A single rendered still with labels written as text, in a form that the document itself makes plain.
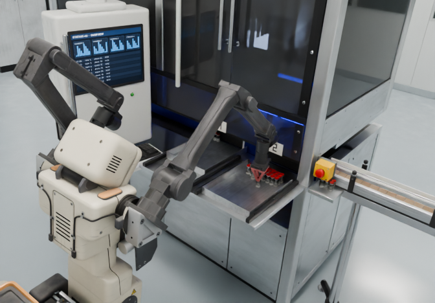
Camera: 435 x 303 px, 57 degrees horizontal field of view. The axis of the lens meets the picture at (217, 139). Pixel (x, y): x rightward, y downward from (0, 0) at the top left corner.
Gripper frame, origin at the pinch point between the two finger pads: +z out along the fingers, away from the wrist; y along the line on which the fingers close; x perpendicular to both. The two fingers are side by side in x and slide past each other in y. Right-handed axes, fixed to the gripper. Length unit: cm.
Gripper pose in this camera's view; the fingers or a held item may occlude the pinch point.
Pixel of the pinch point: (258, 178)
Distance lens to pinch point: 185.8
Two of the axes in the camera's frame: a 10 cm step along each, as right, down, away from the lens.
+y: 4.3, -3.8, 8.2
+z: -0.6, 8.9, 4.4
